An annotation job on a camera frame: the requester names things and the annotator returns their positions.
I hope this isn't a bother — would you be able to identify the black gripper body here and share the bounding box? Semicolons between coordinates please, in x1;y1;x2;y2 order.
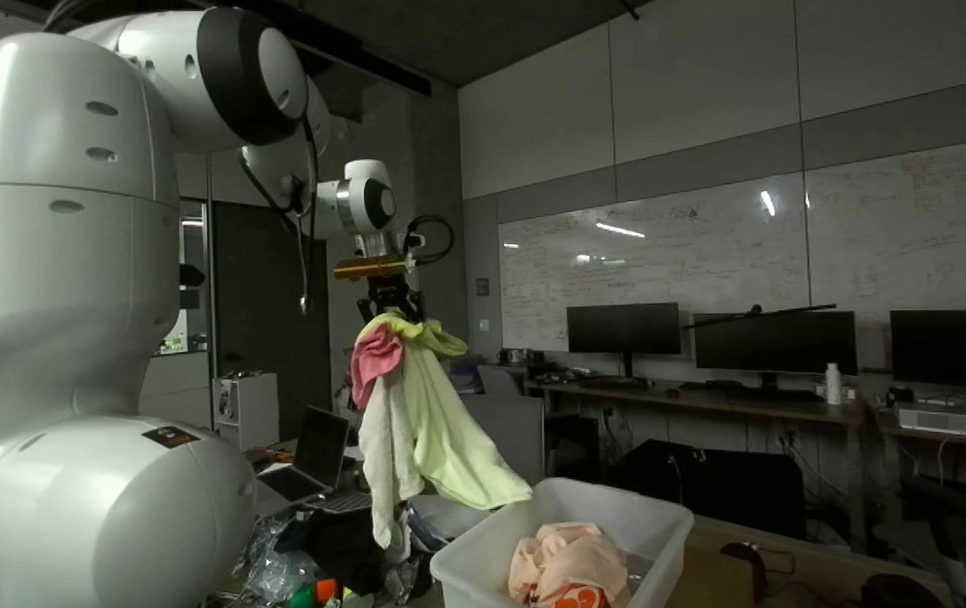
358;275;427;324

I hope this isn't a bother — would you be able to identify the pink cloth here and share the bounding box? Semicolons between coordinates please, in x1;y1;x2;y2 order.
346;324;408;413

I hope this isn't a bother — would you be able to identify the lime yellow towel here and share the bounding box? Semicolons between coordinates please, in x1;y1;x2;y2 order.
376;311;533;513

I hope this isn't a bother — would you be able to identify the pale green cloth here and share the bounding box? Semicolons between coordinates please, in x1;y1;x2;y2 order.
358;382;427;553

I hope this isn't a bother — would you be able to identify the peach cloth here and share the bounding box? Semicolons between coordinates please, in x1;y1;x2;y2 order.
502;520;630;608

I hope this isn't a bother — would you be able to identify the orange and black cloth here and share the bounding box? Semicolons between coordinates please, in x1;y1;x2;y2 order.
548;585;612;608

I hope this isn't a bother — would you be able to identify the white translucent storage container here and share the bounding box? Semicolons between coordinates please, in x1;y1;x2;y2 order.
426;474;699;608

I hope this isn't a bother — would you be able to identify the dark door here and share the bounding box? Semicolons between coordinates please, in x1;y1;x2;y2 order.
208;200;335;444

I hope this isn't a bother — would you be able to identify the grey office chair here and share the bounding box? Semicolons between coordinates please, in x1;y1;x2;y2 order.
462;360;548;485

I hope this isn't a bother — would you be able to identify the open grey laptop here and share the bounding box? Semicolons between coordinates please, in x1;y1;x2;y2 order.
255;406;353;507

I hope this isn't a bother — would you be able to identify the white low cabinet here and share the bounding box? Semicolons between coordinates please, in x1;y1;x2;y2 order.
211;368;279;454

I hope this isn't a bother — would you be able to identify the black computer monitor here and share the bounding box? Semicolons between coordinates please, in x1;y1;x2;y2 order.
565;299;686;382
692;307;862;392
889;307;966;396

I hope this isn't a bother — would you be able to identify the black box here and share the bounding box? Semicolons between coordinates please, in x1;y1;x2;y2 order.
309;502;394;588

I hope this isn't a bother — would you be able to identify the crumpled clear plastic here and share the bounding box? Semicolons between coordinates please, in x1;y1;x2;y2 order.
239;528;324;608

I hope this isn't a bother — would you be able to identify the wooden office desk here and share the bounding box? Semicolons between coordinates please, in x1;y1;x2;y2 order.
525;377;871;543
863;401;966;466

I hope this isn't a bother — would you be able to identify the large glass whiteboard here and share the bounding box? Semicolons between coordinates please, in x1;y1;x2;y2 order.
496;133;966;382

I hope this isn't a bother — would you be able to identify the white plastic bottle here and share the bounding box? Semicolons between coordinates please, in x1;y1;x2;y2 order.
819;360;846;410

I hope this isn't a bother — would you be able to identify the white desktop device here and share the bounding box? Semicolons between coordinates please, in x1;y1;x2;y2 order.
893;401;966;439

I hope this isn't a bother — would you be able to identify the gold wrist camera mount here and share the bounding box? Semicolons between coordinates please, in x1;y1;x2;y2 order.
332;255;408;284

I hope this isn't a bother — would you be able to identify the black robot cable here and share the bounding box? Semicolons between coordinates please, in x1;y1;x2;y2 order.
239;112;459;316

